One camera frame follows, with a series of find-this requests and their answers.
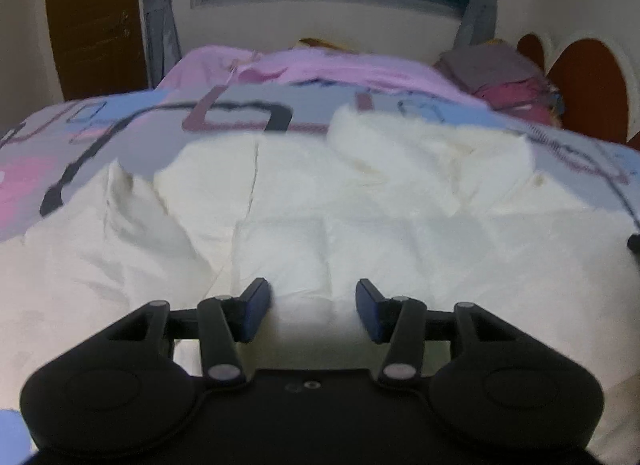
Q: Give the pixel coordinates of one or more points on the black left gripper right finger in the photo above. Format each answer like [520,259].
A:
[398,323]

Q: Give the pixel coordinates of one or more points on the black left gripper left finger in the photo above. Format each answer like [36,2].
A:
[224,323]

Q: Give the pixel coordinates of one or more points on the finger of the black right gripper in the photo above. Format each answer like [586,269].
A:
[633,243]

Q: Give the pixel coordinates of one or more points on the white quilted duvet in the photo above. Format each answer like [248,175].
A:
[530,223]

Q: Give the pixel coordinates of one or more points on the folded clothes pile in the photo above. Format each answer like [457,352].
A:
[507,81]

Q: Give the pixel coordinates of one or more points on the red white heart headboard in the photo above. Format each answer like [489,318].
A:
[599,88]

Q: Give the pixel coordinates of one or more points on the patterned grey blue bedsheet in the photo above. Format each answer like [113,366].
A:
[134,391]

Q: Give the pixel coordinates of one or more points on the pink blanket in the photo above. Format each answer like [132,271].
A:
[213,65]

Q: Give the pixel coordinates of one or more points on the yellow cloth behind blanket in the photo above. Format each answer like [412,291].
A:
[317,43]

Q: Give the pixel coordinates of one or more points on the brown wooden door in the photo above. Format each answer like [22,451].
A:
[97,46]

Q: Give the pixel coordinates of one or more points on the grey left curtain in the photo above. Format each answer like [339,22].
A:
[161,37]

